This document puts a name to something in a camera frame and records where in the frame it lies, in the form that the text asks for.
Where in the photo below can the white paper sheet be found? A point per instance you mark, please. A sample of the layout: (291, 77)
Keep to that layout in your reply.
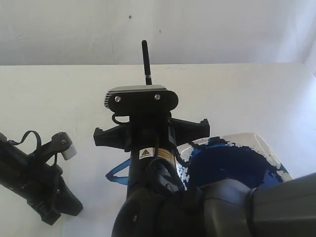
(85, 175)

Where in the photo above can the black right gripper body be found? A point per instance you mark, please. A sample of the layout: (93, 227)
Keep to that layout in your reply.
(146, 130)

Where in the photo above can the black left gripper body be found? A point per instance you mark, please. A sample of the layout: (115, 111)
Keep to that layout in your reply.
(43, 186)

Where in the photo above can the white backdrop cloth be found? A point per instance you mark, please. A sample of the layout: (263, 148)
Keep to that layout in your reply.
(108, 32)

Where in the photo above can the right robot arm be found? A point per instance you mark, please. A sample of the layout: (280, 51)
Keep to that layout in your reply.
(159, 204)

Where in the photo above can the black paintbrush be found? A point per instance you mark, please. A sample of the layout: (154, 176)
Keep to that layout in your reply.
(146, 62)

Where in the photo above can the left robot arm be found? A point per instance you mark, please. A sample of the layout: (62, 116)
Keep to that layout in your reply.
(9, 168)

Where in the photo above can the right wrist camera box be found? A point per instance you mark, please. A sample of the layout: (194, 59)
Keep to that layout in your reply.
(137, 99)

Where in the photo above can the white square paint dish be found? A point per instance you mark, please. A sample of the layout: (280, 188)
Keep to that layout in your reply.
(245, 157)

